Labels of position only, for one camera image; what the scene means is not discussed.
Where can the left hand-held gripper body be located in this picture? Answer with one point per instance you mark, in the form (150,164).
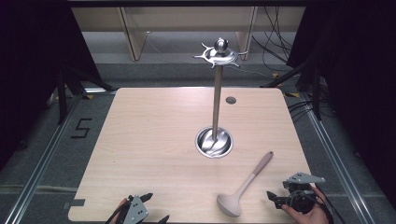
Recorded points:
(136,211)

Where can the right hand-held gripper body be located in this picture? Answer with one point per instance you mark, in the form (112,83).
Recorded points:
(300,189)

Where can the beige ladle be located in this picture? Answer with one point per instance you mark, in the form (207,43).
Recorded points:
(230,203)

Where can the metal utensil rack stand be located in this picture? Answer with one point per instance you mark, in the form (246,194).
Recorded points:
(216,102)

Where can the person's left hand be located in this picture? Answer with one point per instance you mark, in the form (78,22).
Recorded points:
(118,210)

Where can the person's right hand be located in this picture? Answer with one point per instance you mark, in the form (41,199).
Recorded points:
(311,216)

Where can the black metal stand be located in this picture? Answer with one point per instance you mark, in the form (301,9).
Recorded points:
(311,84)
(67,90)

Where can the dark curtain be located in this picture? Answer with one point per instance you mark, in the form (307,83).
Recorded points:
(34,62)
(358,77)

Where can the beige wooden shelf unit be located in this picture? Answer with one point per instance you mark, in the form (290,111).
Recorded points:
(137,34)

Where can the metal floor rail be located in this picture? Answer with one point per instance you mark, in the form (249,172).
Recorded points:
(40,165)
(336,161)

